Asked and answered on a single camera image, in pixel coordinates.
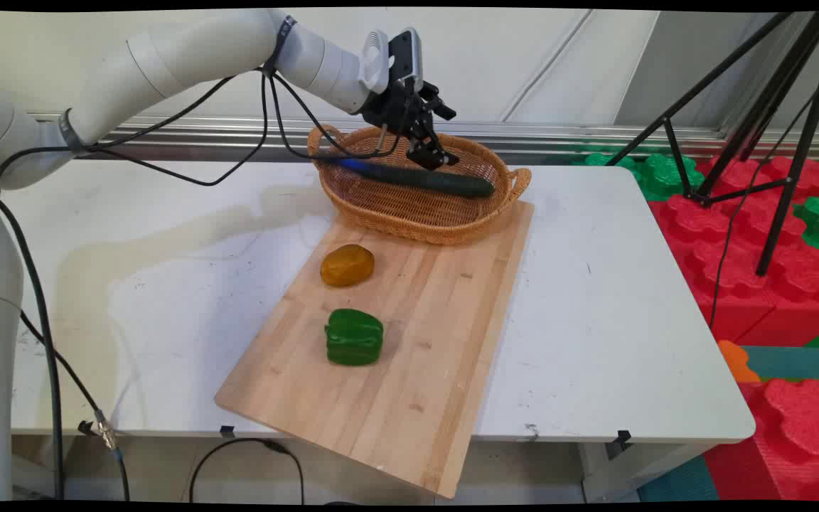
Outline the woven wicker basket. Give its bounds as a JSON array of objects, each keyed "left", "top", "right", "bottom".
[{"left": 307, "top": 124, "right": 532, "bottom": 246}]

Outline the thin black tripod cable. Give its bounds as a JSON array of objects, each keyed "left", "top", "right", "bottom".
[{"left": 708, "top": 92, "right": 815, "bottom": 331}]

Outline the white table leg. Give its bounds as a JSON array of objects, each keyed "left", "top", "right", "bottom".
[{"left": 580, "top": 441, "right": 719, "bottom": 503}]

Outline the green toy bell pepper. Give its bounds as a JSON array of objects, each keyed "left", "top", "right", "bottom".
[{"left": 324, "top": 308, "right": 385, "bottom": 367}]

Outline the black looped cable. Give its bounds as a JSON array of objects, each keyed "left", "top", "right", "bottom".
[{"left": 189, "top": 437, "right": 305, "bottom": 506}]

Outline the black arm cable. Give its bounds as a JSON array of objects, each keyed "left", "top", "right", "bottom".
[{"left": 0, "top": 68, "right": 414, "bottom": 188}]

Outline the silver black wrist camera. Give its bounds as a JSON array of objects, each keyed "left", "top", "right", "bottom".
[{"left": 388, "top": 27, "right": 425, "bottom": 91}]

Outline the black cable with metal connector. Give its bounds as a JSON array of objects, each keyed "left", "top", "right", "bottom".
[{"left": 0, "top": 167, "right": 130, "bottom": 502}]

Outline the teal foam mat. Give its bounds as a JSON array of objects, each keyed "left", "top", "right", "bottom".
[{"left": 740, "top": 346, "right": 819, "bottom": 381}]

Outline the black tripod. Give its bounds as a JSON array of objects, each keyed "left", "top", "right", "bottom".
[{"left": 605, "top": 11, "right": 819, "bottom": 278}]

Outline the orange foam piece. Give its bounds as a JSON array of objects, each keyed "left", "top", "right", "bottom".
[{"left": 717, "top": 340, "right": 762, "bottom": 383}]

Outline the wooden cutting board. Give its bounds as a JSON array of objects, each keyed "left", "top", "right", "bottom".
[{"left": 214, "top": 199, "right": 535, "bottom": 500}]

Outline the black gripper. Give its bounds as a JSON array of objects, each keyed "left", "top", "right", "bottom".
[{"left": 361, "top": 78, "right": 461, "bottom": 171}]

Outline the aluminium wall rail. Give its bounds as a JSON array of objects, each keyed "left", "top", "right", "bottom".
[{"left": 26, "top": 112, "right": 819, "bottom": 164}]

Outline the dark green cucumber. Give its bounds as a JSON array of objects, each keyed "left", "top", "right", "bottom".
[{"left": 317, "top": 156, "right": 497, "bottom": 199}]

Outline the orange-brown toy potato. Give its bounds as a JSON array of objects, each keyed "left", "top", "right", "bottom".
[{"left": 320, "top": 244, "right": 375, "bottom": 288}]

